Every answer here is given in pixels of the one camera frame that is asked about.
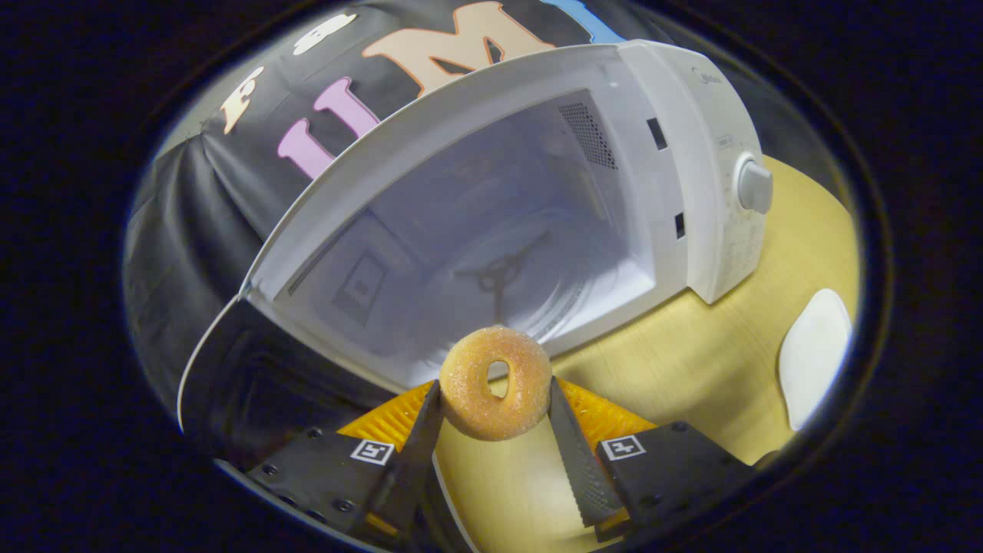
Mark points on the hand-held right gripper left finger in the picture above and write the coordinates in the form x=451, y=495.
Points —
x=418, y=453

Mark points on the white square plate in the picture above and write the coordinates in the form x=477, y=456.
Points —
x=814, y=357

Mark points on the white microwave oven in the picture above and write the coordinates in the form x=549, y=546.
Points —
x=691, y=192

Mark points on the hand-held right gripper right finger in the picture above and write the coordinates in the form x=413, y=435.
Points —
x=580, y=461

